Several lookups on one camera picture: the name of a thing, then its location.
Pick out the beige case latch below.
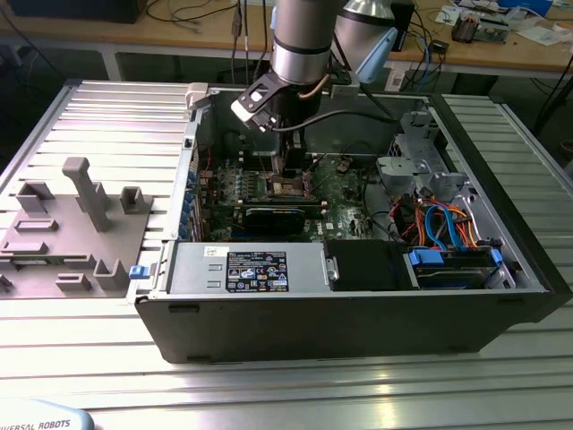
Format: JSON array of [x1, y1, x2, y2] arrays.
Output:
[[185, 82, 211, 111]]

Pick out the black RAM slots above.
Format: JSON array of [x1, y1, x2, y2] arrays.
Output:
[[244, 151, 314, 174], [241, 199, 324, 215]]

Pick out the CPU socket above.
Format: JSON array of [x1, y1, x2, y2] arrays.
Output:
[[263, 169, 314, 201]]

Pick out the silver metal drive cage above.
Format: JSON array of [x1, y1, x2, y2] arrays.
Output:
[[375, 109, 480, 198]]

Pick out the silver power supply unit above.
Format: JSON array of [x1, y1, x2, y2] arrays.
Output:
[[167, 241, 330, 297]]

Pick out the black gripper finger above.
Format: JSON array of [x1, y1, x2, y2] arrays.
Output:
[[286, 127, 310, 176], [269, 127, 287, 176]]

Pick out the black open PC case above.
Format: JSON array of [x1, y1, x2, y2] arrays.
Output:
[[133, 84, 573, 365]]

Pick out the orange wire bundle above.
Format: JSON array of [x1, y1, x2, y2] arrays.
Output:
[[402, 201, 483, 247]]

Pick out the silver CPU plate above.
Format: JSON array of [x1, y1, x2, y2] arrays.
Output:
[[273, 175, 306, 197]]

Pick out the wooden desk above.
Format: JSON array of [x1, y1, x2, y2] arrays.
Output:
[[0, 0, 573, 75]]

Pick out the grey plastic parts rack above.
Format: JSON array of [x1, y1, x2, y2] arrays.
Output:
[[0, 156, 156, 300]]

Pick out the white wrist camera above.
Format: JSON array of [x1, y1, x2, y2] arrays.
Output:
[[230, 73, 279, 133]]

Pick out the black graphics card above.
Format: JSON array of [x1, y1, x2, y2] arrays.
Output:
[[241, 203, 308, 237]]

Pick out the large black box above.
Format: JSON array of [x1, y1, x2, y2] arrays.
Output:
[[6, 0, 149, 24]]

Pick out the copper heat sink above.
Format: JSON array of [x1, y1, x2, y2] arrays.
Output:
[[450, 13, 483, 45]]

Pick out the green motherboard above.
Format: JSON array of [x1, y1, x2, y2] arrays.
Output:
[[196, 151, 381, 243]]

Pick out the black camera cable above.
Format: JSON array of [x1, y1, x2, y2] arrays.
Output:
[[272, 110, 398, 133]]

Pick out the blue data wire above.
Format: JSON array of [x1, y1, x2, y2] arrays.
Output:
[[440, 204, 463, 251], [423, 203, 447, 250]]

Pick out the hard disk in blue carrier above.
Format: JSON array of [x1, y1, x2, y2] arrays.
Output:
[[405, 245, 505, 290]]

